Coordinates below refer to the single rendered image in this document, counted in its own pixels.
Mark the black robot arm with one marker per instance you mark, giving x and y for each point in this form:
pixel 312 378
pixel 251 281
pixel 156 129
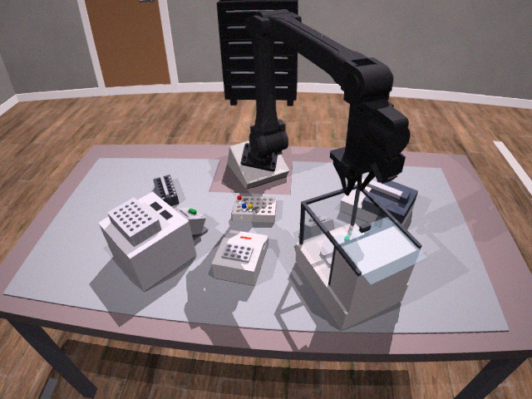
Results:
pixel 385 127

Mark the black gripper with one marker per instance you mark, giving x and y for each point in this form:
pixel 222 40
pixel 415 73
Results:
pixel 341 163

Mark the white tube rack with holes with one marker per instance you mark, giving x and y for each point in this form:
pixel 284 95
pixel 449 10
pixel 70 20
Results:
pixel 264 209

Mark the light grey bench mat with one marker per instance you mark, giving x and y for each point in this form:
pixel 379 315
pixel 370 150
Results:
pixel 72 264

